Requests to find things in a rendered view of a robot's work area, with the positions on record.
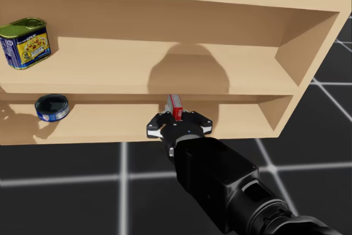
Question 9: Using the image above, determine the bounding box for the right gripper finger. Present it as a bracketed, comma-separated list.
[146, 112, 173, 139]
[182, 110, 213, 137]

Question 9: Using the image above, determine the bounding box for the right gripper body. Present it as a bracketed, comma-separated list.
[161, 121, 205, 165]

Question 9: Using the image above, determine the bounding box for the pale wooden shelf unit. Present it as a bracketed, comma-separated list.
[0, 0, 352, 146]

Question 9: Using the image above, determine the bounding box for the red carton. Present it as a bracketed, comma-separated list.
[167, 94, 184, 122]

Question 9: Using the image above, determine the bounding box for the blue flat can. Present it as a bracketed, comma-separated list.
[34, 94, 70, 123]

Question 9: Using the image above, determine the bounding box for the green and blue rectangular can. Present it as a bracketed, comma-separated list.
[0, 17, 52, 70]

